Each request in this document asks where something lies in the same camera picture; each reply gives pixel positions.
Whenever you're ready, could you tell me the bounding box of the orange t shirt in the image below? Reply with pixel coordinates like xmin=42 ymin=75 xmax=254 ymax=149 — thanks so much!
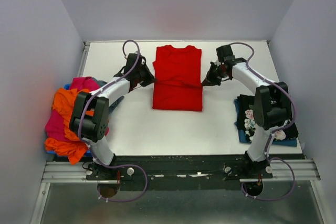
xmin=45 ymin=88 xmax=88 ymax=165

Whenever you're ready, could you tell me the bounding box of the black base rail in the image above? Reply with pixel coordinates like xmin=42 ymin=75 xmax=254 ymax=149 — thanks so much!
xmin=86 ymin=155 xmax=272 ymax=191

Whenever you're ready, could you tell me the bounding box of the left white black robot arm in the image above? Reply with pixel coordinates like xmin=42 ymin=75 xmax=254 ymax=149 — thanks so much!
xmin=69 ymin=53 xmax=155 ymax=179

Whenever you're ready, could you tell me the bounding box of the grey blue t shirt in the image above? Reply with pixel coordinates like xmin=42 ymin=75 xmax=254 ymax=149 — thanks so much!
xmin=92 ymin=77 xmax=124 ymax=114

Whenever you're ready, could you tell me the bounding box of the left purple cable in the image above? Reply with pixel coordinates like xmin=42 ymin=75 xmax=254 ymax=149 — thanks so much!
xmin=78 ymin=40 xmax=148 ymax=204

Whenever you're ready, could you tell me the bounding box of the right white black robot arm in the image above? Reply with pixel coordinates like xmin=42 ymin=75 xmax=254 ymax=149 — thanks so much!
xmin=202 ymin=44 xmax=295 ymax=178

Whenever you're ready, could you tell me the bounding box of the pink t shirt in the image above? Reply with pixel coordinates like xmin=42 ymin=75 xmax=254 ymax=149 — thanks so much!
xmin=45 ymin=77 xmax=99 ymax=143

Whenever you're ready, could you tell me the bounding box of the black floral folded t shirt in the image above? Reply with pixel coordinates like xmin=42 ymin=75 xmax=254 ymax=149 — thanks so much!
xmin=235 ymin=94 xmax=299 ymax=143

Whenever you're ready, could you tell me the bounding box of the red t shirt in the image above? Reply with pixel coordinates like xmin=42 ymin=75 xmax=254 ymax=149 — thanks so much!
xmin=152 ymin=45 xmax=203 ymax=112

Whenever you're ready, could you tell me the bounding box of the blue folded t shirt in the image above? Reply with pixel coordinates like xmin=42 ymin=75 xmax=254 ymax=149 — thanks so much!
xmin=234 ymin=99 xmax=298 ymax=147

